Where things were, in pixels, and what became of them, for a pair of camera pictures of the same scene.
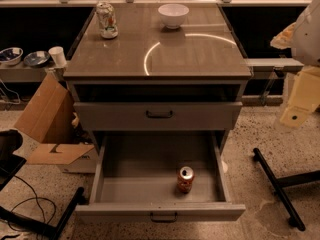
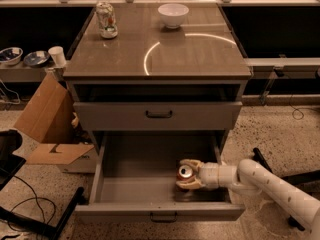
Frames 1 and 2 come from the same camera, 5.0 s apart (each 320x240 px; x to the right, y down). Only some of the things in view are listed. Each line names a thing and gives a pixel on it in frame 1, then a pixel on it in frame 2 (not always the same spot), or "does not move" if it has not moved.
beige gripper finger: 304,96 -> 211,175
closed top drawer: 156,116 does not move
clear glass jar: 107,18 does not move
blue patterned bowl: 36,58 does not move
